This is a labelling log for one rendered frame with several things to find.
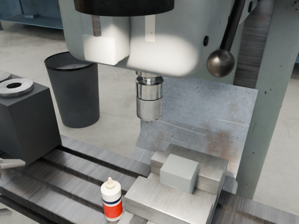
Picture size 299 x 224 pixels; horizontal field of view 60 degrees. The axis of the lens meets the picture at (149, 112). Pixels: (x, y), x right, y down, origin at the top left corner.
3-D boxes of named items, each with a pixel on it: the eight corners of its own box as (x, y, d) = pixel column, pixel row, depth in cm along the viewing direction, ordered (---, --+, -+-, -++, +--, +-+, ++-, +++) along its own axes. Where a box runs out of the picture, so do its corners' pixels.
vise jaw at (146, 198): (201, 243, 44) (204, 229, 41) (124, 210, 49) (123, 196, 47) (210, 215, 48) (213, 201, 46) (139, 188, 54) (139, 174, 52)
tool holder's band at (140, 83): (168, 82, 44) (169, 77, 43) (153, 93, 41) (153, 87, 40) (146, 76, 46) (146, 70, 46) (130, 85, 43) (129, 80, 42)
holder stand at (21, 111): (26, 166, 69) (5, 101, 59) (-18, 139, 79) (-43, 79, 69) (62, 143, 78) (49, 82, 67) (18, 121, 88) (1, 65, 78)
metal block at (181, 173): (187, 202, 49) (190, 180, 46) (159, 192, 51) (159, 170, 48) (195, 184, 53) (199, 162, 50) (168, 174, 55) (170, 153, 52)
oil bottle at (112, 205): (116, 225, 54) (112, 188, 49) (100, 217, 56) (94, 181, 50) (126, 210, 57) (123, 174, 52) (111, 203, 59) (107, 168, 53)
